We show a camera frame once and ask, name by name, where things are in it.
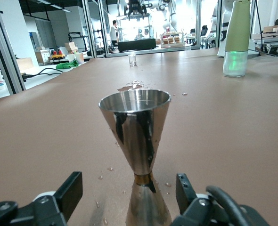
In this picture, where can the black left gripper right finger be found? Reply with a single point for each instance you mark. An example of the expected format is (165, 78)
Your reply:
(186, 195)

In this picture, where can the brown table mat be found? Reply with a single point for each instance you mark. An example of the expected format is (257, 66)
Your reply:
(223, 141)

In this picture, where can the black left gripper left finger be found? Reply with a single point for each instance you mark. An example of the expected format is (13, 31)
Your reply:
(68, 188)

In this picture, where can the green cloth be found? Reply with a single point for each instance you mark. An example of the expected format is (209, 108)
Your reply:
(66, 66)

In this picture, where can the black flat equipment box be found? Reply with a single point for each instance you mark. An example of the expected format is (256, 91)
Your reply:
(136, 46)

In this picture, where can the spilled liquid puddle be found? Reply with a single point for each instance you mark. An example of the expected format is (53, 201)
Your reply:
(127, 88)

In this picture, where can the cardboard box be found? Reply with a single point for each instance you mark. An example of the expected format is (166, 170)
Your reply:
(71, 47)

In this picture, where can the standing person in white shirt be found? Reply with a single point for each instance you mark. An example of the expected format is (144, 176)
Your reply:
(114, 30)

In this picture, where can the clear glass beaker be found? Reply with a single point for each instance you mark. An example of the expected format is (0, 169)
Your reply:
(132, 61)

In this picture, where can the aluminium frame post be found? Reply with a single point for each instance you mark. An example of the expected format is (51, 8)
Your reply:
(90, 35)
(5, 58)

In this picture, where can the green sleeved glass bottle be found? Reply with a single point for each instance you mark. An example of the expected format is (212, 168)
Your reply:
(236, 30)

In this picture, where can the bread display shelf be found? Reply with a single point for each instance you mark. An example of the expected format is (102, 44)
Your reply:
(173, 40)

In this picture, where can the steel double-cone jigger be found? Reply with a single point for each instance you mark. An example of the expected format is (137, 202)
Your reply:
(134, 131)

